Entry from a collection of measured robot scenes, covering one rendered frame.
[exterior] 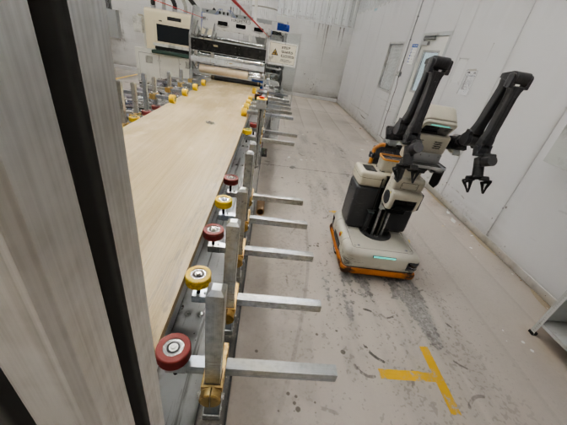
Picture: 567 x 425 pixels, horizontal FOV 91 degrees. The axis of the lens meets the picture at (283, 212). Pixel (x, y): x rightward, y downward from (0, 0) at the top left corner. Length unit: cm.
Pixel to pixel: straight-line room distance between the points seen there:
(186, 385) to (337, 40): 1133
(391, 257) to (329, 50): 992
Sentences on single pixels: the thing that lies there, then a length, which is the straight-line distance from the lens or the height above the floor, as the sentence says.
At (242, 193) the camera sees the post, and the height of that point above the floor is 111.
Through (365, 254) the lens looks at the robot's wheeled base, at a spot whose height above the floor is 26.
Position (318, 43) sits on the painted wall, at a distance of 1158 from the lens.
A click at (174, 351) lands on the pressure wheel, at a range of 78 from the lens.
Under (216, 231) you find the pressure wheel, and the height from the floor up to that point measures 90.
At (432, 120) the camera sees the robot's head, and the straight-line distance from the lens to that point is 197.
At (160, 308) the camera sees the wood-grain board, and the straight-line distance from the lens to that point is 87.
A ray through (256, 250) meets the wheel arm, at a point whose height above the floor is 83.
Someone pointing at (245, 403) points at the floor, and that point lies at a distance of 172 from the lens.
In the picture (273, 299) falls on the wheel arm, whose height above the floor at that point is 82.
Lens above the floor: 156
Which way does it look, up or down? 30 degrees down
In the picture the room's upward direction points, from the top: 10 degrees clockwise
